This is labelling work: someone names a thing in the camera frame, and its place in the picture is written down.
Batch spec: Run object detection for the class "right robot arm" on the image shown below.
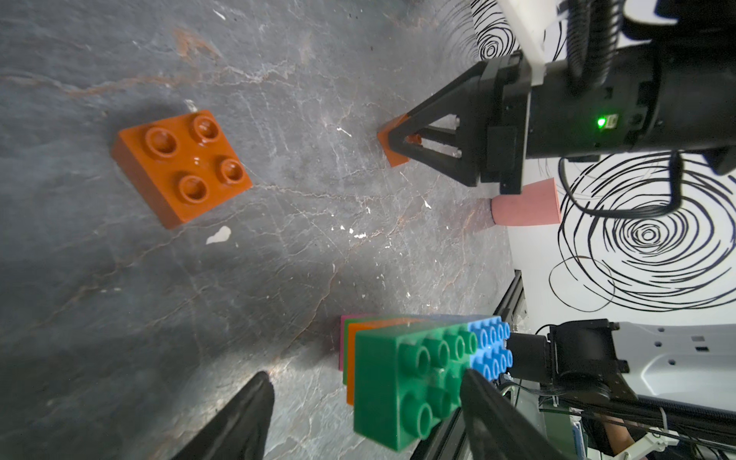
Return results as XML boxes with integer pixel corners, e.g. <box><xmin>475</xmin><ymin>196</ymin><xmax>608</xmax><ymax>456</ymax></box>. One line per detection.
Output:
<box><xmin>379</xmin><ymin>26</ymin><xmax>735</xmax><ymax>443</ymax></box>

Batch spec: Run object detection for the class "brown square brick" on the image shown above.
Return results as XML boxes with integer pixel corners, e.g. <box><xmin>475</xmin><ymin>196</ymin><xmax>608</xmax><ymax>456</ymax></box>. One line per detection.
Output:
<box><xmin>111</xmin><ymin>110</ymin><xmax>252</xmax><ymax>229</ymax></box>

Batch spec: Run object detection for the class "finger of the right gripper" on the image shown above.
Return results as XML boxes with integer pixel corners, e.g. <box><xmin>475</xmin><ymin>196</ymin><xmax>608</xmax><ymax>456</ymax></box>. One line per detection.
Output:
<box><xmin>389</xmin><ymin>123</ymin><xmax>480</xmax><ymax>187</ymax></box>
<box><xmin>406</xmin><ymin>61</ymin><xmax>489</xmax><ymax>128</ymax></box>

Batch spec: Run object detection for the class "blue square brick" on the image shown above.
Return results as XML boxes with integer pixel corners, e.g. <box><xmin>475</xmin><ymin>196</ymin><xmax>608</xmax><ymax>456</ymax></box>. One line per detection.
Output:
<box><xmin>425</xmin><ymin>314</ymin><xmax>498</xmax><ymax>323</ymax></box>

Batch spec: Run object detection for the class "orange rectangular brick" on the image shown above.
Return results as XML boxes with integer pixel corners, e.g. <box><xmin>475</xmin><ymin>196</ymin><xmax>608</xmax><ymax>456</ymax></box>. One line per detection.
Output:
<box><xmin>344</xmin><ymin>317</ymin><xmax>448</xmax><ymax>425</ymax></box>

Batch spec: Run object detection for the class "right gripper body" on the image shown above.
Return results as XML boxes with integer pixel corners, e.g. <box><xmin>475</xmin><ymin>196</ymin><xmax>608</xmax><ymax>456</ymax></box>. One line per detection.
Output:
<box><xmin>479</xmin><ymin>30</ymin><xmax>735</xmax><ymax>194</ymax></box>

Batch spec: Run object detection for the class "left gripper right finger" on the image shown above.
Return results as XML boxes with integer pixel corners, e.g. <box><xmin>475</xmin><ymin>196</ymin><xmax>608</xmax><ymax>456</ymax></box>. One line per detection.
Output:
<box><xmin>460</xmin><ymin>369</ymin><xmax>567</xmax><ymax>460</ymax></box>

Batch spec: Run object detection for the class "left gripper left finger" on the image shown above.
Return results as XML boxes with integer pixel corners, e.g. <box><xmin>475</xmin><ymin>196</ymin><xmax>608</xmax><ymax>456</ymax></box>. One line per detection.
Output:
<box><xmin>174</xmin><ymin>371</ymin><xmax>275</xmax><ymax>460</ymax></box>

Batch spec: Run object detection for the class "green brick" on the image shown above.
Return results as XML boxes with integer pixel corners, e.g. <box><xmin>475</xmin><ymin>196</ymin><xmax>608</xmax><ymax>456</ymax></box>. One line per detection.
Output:
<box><xmin>342</xmin><ymin>317</ymin><xmax>407</xmax><ymax>389</ymax></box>
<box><xmin>349</xmin><ymin>321</ymin><xmax>478</xmax><ymax>452</ymax></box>

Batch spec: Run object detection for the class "light blue vertical brick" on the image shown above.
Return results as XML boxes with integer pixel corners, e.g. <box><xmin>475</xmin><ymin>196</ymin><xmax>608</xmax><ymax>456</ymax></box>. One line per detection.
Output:
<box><xmin>468</xmin><ymin>316</ymin><xmax>514</xmax><ymax>381</ymax></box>

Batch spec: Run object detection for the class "pink cup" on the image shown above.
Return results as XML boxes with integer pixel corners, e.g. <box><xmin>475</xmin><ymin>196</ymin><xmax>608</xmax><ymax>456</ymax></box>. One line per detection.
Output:
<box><xmin>491</xmin><ymin>178</ymin><xmax>562</xmax><ymax>227</ymax></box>

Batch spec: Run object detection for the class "small brown brick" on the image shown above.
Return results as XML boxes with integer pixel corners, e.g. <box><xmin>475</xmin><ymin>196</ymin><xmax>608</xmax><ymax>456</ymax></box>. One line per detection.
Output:
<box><xmin>377</xmin><ymin>113</ymin><xmax>410</xmax><ymax>168</ymax></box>

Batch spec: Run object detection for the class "pink square brick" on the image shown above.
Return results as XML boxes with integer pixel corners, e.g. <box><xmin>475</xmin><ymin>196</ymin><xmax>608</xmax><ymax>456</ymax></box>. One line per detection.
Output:
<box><xmin>338</xmin><ymin>314</ymin><xmax>372</xmax><ymax>371</ymax></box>

